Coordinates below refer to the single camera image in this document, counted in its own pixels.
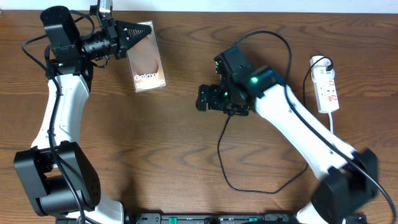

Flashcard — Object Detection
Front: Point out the black charger cable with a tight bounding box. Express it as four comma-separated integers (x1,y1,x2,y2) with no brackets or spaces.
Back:
216,55,335,195

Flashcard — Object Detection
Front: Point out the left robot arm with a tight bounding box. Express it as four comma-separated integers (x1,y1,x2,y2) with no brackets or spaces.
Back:
14,1,152,223

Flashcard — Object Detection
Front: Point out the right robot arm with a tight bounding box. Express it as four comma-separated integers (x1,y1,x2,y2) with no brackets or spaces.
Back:
196,47,379,223

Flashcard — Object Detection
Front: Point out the white power strip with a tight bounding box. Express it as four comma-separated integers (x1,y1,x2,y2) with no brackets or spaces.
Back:
310,55,340,114

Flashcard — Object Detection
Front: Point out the black left camera cable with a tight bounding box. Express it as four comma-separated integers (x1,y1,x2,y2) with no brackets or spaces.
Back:
21,9,108,224

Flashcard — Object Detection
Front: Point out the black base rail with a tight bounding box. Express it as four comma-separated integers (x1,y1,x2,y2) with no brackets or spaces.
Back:
135,213,298,224

